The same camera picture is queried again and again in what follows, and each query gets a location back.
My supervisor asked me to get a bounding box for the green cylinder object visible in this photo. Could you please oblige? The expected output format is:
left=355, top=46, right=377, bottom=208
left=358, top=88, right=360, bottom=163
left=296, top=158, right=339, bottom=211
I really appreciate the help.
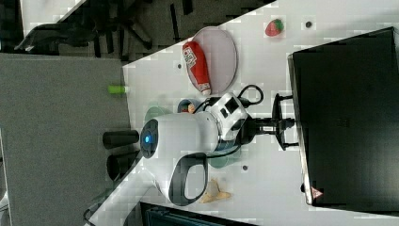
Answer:
left=107, top=85, right=129, bottom=94

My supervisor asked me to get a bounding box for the black silver toaster oven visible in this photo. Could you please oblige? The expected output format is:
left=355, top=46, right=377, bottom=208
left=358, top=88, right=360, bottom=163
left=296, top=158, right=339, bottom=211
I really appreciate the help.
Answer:
left=288, top=26, right=399, bottom=216

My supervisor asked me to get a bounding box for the black office chair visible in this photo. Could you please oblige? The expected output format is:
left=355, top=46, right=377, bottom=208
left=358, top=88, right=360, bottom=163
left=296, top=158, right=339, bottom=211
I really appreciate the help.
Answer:
left=14, top=0, right=152, bottom=53

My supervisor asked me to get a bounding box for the green oval colander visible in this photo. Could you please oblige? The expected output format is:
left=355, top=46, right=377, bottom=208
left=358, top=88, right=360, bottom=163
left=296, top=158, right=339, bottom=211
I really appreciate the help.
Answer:
left=144, top=102, right=172, bottom=122

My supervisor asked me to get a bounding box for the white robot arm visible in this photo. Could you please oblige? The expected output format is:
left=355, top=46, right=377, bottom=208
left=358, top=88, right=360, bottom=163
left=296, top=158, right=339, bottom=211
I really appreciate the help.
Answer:
left=140, top=92, right=295, bottom=206

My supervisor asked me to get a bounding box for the small black cylinder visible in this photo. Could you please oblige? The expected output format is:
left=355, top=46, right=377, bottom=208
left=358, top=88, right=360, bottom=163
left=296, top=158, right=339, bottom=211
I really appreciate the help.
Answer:
left=103, top=130, right=139, bottom=150

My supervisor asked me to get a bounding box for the red strawberry toy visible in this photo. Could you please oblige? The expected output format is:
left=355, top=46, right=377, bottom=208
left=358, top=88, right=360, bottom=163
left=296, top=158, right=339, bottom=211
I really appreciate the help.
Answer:
left=265, top=19, right=284, bottom=37

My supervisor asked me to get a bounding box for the green measuring cup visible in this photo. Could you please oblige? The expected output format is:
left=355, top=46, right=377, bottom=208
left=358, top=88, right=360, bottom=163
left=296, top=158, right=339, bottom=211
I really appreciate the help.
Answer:
left=208, top=147, right=241, bottom=169

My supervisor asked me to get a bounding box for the small blue bowl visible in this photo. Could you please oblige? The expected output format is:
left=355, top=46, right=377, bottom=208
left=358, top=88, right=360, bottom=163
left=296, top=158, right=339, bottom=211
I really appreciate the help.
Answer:
left=177, top=99, right=203, bottom=113

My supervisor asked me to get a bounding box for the orange slice toy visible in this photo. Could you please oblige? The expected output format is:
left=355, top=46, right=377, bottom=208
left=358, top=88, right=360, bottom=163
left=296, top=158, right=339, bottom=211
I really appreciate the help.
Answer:
left=187, top=104, right=195, bottom=114

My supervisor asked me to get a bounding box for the large black cylinder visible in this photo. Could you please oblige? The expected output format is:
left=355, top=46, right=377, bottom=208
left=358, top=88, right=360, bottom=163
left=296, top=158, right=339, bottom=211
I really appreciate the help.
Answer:
left=106, top=152, right=138, bottom=181

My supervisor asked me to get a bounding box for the grey round plate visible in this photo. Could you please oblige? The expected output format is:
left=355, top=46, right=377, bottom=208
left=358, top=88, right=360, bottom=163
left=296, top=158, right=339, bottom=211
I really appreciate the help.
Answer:
left=192, top=26, right=237, bottom=95

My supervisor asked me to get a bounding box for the red ketchup bottle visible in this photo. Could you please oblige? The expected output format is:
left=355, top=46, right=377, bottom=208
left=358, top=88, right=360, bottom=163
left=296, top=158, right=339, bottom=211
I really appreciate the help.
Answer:
left=183, top=41, right=212, bottom=96

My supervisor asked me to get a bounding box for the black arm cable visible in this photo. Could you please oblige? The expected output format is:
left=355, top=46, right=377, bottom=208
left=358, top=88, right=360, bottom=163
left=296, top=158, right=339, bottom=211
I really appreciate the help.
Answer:
left=193, top=84, right=265, bottom=115

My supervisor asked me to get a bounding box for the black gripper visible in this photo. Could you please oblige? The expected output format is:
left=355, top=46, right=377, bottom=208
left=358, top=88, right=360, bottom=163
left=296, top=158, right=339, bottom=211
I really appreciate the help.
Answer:
left=239, top=118, right=295, bottom=145

